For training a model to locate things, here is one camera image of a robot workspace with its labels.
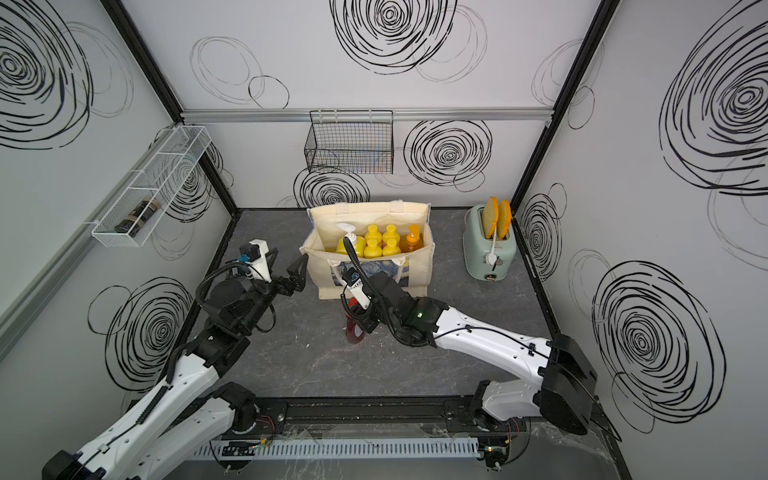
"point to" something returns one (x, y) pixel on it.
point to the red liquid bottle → (354, 331)
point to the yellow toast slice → (490, 214)
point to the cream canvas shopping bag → (412, 272)
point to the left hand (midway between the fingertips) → (290, 253)
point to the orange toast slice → (504, 218)
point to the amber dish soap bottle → (413, 237)
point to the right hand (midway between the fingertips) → (356, 302)
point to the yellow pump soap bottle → (358, 242)
